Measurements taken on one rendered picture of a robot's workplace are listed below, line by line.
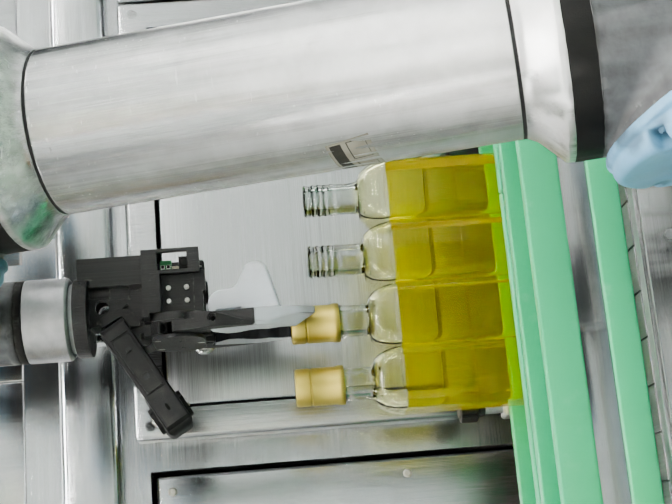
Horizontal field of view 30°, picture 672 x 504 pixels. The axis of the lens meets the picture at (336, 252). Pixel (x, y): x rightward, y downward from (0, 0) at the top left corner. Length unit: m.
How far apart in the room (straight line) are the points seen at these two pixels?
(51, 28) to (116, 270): 0.35
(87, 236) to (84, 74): 0.70
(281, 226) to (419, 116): 0.71
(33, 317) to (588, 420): 0.48
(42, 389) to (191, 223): 0.22
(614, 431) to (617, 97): 0.48
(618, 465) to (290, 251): 0.44
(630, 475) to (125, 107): 0.56
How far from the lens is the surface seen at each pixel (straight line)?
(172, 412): 1.11
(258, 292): 1.11
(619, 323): 1.04
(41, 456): 1.30
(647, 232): 1.04
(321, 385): 1.11
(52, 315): 1.12
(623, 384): 1.03
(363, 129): 0.59
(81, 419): 1.27
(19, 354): 1.14
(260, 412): 1.25
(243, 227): 1.29
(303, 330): 1.12
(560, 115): 0.59
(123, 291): 1.14
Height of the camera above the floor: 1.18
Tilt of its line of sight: 3 degrees down
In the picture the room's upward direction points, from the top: 94 degrees counter-clockwise
